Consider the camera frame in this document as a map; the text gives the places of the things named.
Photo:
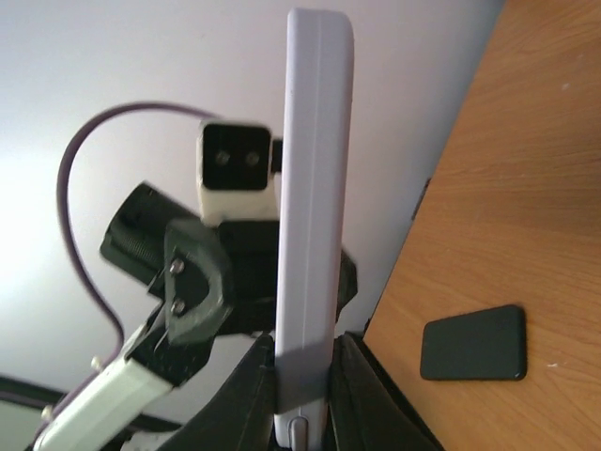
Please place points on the black phone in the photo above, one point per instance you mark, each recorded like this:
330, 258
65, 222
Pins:
485, 345

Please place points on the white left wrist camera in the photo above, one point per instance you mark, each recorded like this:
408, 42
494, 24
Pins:
234, 181

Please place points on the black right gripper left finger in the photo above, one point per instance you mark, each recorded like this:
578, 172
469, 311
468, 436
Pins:
240, 415

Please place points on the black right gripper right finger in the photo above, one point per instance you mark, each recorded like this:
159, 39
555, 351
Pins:
367, 411

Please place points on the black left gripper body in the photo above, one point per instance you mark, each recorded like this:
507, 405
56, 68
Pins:
253, 249

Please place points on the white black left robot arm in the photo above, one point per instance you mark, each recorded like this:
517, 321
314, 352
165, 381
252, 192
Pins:
183, 262

